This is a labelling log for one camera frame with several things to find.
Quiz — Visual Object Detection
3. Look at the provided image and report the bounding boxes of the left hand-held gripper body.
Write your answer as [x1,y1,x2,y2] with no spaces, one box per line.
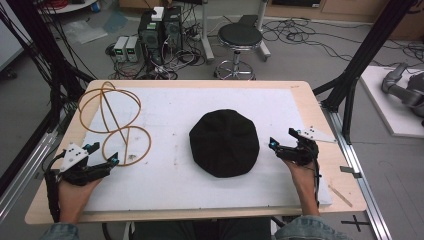
[59,143,113,187]

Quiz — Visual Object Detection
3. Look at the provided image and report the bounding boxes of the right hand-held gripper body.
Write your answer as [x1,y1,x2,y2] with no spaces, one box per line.
[275,125,338,167]

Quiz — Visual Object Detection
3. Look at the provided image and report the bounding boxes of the tan wire hat stand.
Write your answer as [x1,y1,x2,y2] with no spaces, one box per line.
[77,80,153,167]

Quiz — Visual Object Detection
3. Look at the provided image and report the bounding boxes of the black beret hat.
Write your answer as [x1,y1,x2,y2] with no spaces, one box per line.
[188,108,261,179]

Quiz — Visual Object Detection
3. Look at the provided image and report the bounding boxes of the person's left hand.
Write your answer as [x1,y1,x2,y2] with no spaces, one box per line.
[59,177,103,205]

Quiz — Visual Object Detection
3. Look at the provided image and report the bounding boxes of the person's right hand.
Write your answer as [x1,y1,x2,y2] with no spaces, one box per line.
[283,159,317,192]

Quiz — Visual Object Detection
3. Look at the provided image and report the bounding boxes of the thin wooden stick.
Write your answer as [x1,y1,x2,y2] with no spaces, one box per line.
[327,184,354,209]

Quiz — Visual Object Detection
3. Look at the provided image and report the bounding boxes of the white table mat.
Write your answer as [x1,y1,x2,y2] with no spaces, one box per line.
[82,87,334,213]

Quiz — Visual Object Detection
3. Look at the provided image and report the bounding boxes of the white floor board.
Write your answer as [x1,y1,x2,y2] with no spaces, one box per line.
[359,65,424,140]

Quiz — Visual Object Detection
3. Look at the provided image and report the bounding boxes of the grey bench power supply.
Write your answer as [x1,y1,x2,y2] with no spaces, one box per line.
[112,35,130,63]
[125,35,143,64]

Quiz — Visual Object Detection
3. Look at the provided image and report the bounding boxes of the white desk leg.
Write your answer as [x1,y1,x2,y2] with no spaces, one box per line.
[255,0,272,63]
[199,0,216,64]

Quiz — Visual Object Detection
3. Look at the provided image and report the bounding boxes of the black round stool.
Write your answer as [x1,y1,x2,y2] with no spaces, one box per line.
[213,23,265,81]

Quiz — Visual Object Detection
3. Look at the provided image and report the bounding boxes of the clear plastic sheet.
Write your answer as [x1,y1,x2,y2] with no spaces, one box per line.
[61,19,109,45]

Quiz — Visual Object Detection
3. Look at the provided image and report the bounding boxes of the black computer tower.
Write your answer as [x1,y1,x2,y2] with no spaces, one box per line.
[137,11,165,66]
[162,7,184,52]

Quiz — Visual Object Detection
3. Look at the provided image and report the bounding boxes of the white box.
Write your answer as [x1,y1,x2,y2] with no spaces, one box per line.
[150,6,165,22]

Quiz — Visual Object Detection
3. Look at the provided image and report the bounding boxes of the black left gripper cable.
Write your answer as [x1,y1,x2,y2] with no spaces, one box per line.
[43,149,68,224]

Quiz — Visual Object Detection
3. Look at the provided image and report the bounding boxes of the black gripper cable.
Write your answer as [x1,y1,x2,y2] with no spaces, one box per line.
[43,149,68,224]
[311,159,323,205]

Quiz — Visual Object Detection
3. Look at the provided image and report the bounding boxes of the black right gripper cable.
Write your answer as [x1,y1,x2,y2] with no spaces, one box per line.
[311,159,323,205]

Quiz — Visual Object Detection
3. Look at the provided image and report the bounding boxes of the small metal bracket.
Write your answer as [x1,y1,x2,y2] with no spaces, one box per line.
[339,165,364,179]

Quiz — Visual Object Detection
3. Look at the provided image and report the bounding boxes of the aluminium rail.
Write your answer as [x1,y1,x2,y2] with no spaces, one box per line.
[321,102,394,240]
[0,130,60,224]

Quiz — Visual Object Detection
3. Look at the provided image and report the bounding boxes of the tangle of floor cables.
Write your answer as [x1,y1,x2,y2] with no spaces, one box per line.
[262,17,424,69]

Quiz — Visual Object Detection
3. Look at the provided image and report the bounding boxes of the cable bundle by computers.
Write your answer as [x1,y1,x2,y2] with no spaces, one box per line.
[105,42,205,81]

